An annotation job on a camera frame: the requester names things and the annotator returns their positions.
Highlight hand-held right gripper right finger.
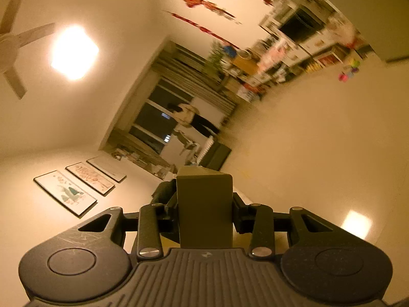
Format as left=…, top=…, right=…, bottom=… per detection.
left=233, top=193, right=349, bottom=259

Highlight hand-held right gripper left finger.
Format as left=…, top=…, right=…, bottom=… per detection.
left=62, top=195, right=178, bottom=260

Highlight olive rectangular box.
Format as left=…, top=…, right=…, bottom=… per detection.
left=175, top=166, right=234, bottom=250

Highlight cluttered bookshelf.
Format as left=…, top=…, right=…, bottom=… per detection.
left=110, top=134, right=176, bottom=180

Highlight framed picture with pale print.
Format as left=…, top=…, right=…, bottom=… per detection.
left=86, top=156, right=127, bottom=183

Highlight grey office chair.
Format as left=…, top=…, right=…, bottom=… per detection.
left=173, top=127, right=201, bottom=157

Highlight framed picture with pink writing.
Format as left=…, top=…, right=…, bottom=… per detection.
left=65, top=162, right=116, bottom=196

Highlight framed picture with teal figure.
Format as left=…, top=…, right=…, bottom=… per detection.
left=33, top=170, right=98, bottom=217

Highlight window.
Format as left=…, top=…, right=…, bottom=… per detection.
left=128, top=80, right=196, bottom=154

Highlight curtain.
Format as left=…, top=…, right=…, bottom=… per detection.
left=151, top=42, right=238, bottom=119

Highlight potted green plant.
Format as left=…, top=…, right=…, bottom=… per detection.
left=207, top=42, right=226, bottom=72

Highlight pink cloth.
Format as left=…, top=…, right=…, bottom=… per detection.
left=257, top=45, right=288, bottom=71

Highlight colourful floor toys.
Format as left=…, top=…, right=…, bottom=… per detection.
left=338, top=57, right=362, bottom=83

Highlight white low cabinet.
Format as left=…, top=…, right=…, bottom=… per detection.
left=236, top=0, right=376, bottom=101

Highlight square ceiling light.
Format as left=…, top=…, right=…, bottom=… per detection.
left=50, top=24, right=100, bottom=82

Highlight black television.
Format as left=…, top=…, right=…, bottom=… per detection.
left=279, top=7, right=324, bottom=43

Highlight white ceiling fan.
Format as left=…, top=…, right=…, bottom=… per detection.
left=0, top=0, right=56, bottom=100

